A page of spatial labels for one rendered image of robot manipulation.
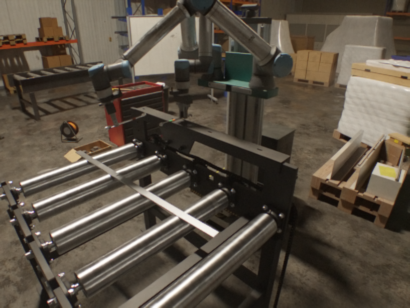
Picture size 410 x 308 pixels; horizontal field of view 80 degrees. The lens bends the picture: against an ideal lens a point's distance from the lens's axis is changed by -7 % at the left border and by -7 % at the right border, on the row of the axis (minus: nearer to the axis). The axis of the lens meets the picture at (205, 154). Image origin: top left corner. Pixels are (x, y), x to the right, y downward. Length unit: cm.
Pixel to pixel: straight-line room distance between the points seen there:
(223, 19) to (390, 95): 315
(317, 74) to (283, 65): 785
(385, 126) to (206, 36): 323
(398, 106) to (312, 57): 567
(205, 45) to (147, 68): 438
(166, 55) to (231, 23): 461
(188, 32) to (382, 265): 238
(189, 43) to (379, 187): 213
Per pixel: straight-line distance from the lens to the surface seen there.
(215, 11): 153
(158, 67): 609
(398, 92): 424
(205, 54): 172
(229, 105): 230
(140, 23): 598
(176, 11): 164
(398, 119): 428
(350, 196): 294
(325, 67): 944
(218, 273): 104
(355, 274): 246
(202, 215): 130
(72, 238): 131
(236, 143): 134
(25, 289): 246
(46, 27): 1034
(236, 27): 157
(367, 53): 924
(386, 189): 288
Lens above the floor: 170
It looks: 26 degrees down
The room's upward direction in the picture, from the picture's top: straight up
